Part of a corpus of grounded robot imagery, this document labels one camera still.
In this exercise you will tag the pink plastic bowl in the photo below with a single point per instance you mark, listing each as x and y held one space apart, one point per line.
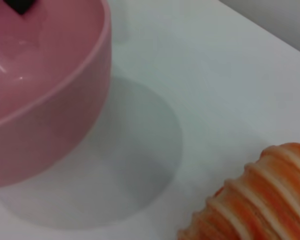
47 112

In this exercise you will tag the orange white striped bread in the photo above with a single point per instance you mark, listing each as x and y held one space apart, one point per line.
260 197

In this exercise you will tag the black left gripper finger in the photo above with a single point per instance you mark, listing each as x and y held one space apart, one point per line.
21 6

